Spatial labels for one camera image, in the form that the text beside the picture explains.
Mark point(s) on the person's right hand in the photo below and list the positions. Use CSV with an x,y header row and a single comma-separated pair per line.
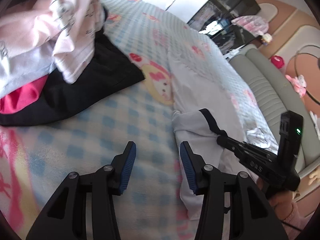
x,y
281,205

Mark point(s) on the grey padded headboard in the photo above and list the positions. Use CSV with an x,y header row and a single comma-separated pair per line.
x,y
270,97

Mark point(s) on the beige plush toy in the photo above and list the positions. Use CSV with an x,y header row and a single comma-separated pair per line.
x,y
315,177

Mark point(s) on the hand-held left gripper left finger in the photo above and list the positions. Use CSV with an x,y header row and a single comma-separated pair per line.
x,y
128,165

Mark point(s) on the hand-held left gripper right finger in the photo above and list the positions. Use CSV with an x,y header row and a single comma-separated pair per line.
x,y
187,165

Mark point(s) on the folded white printed garment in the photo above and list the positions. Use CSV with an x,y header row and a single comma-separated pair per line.
x,y
261,137

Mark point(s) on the red plush toy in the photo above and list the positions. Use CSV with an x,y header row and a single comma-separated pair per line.
x,y
277,61

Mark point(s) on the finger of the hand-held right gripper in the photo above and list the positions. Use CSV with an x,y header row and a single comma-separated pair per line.
x,y
228,145

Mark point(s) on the blue checked printed blanket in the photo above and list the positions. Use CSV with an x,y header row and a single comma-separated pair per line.
x,y
87,135

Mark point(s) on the pale pink printed garment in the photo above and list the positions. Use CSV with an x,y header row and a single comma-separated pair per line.
x,y
30,25

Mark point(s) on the pink cat plush toy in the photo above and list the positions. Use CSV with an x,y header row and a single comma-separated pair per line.
x,y
297,85

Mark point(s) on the white charger plug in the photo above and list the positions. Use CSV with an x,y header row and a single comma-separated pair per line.
x,y
232,54

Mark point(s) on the small white plush toy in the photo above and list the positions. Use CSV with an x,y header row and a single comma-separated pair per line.
x,y
267,39

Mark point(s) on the dark glass wardrobe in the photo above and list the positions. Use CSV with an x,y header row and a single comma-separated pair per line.
x,y
225,12

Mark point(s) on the white shirt with navy trim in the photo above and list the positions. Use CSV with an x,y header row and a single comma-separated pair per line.
x,y
200,100

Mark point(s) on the pink cloth bundle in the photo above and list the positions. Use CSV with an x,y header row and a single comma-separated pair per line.
x,y
250,25

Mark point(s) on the white small-print garment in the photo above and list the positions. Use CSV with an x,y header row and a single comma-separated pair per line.
x,y
77,55

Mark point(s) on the hot pink garment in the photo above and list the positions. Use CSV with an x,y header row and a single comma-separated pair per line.
x,y
22,96

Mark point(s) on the black garment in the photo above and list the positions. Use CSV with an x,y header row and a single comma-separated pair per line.
x,y
95,80

